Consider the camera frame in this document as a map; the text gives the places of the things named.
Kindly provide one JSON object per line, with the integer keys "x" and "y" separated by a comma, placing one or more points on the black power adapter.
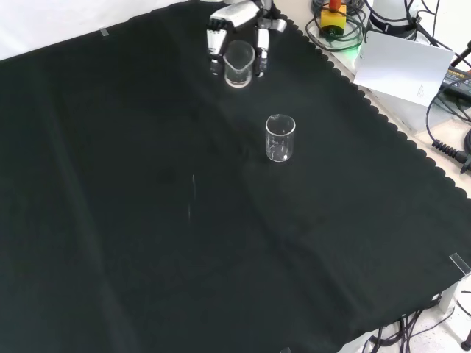
{"x": 458, "y": 79}

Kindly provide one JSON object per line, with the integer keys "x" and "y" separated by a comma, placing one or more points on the clear tape strip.
{"x": 104, "y": 32}
{"x": 460, "y": 264}

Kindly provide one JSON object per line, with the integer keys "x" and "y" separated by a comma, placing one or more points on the tall clear glass beaker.
{"x": 280, "y": 147}

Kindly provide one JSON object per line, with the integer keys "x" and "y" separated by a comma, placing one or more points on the yellow stop button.
{"x": 333, "y": 20}

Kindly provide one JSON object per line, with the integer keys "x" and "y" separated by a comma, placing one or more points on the pale board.
{"x": 401, "y": 66}

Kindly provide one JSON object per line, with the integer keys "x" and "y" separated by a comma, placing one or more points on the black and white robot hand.
{"x": 235, "y": 14}

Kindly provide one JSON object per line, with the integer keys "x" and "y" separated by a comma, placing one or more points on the black bench cloth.
{"x": 147, "y": 220}

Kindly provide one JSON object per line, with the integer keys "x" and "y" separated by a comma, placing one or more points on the small clear glass beaker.
{"x": 239, "y": 70}

